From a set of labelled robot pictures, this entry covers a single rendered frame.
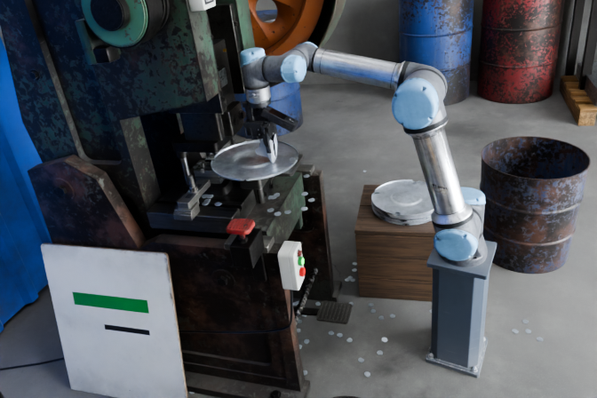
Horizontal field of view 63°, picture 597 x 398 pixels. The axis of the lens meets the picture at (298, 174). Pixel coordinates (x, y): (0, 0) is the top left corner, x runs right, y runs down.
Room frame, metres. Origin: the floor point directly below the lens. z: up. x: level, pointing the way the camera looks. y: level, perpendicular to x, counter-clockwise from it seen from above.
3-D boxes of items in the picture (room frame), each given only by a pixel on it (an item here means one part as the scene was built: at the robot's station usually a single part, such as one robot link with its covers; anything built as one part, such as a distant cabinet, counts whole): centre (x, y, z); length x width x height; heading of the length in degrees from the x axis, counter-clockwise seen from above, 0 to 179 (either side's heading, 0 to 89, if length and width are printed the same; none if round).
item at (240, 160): (1.46, 0.14, 0.79); 0.29 x 0.29 x 0.01
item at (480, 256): (1.27, -0.50, 0.50); 0.15 x 0.15 x 0.10
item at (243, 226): (1.11, 0.17, 0.72); 0.07 x 0.06 x 0.08; 70
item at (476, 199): (1.26, -0.50, 0.62); 0.13 x 0.12 x 0.14; 152
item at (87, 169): (1.30, 0.50, 0.45); 0.92 x 0.12 x 0.90; 70
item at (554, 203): (1.81, -1.00, 0.24); 0.42 x 0.42 x 0.48
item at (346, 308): (1.46, 0.15, 0.14); 0.59 x 0.10 x 0.05; 70
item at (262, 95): (1.43, 0.09, 1.02); 0.08 x 0.08 x 0.05
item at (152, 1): (1.28, 0.38, 1.31); 0.22 x 0.12 x 0.22; 70
